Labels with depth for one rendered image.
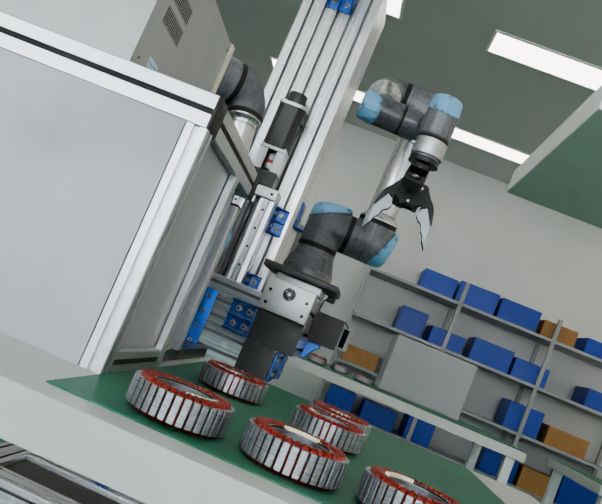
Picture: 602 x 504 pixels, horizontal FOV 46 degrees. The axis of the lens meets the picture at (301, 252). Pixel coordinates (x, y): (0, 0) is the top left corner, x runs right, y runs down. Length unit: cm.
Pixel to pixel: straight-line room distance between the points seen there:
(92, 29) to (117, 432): 55
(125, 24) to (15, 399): 52
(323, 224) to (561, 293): 648
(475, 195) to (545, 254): 101
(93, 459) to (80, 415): 4
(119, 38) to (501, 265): 744
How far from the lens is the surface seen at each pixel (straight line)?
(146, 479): 66
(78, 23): 101
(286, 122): 224
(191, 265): 112
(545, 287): 833
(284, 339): 192
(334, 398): 745
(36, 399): 68
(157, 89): 92
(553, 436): 781
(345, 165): 824
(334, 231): 205
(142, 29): 98
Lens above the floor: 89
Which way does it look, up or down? 6 degrees up
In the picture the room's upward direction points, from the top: 23 degrees clockwise
